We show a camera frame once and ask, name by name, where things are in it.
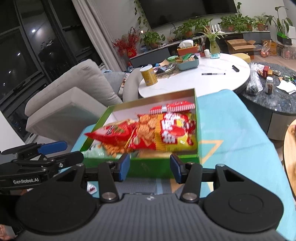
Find green plant glass vase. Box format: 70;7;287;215
202;25;223;59

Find red flower decoration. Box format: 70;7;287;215
111;27;140;58

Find red beige rice cracker bag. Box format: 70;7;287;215
84;118;139;158

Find dark marble round table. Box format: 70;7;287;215
239;62;295;116

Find beige sofa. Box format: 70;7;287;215
25;59;142;145

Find black lighter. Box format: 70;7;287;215
232;65;239;72

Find orange tissue box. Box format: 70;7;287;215
177;40;198;56

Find green cardboard box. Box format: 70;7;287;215
80;89;200;178

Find clear plastic bag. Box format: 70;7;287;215
246;63;263;95

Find large black television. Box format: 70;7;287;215
140;0;237;28

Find black pen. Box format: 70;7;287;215
201;73;226;75

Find spice jar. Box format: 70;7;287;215
265;76;273;94

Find grey tv cabinet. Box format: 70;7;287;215
129;30;271;68

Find light green peanut snack bag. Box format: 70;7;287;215
83;145;107;159

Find open cardboard box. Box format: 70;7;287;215
226;39;255;54

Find red yellow cracker snack bag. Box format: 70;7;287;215
128;112;197;152

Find person's left hand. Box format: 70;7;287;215
0;225;16;240

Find red barcode snack packet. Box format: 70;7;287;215
149;101;196;114

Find blue snack tray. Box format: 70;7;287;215
176;54;199;71

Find yellow cylindrical can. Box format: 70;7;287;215
140;64;158;86

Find blue red triangular snack packet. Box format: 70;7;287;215
87;182;97;195

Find white cup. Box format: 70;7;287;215
204;49;211;58

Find small wooden side table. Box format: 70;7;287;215
283;125;296;199

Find light blue table mat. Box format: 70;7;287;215
72;89;295;240

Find potted green plant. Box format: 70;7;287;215
140;31;166;49

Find white round coffee table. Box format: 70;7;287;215
138;53;250;98

